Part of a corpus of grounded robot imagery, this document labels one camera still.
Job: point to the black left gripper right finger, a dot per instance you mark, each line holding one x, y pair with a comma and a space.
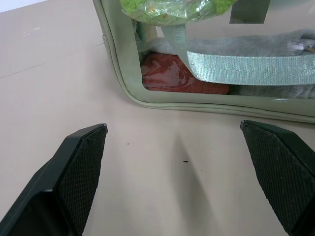
278, 172

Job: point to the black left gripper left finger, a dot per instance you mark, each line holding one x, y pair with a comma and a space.
73, 177

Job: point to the clear green-trimmed bag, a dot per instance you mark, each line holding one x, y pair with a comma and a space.
128, 61

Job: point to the grey towel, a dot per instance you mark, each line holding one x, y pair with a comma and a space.
246, 44

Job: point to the red-orange towel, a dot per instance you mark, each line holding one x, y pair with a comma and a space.
169, 73

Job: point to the bright green wrapped towel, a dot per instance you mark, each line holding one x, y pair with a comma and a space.
167, 9

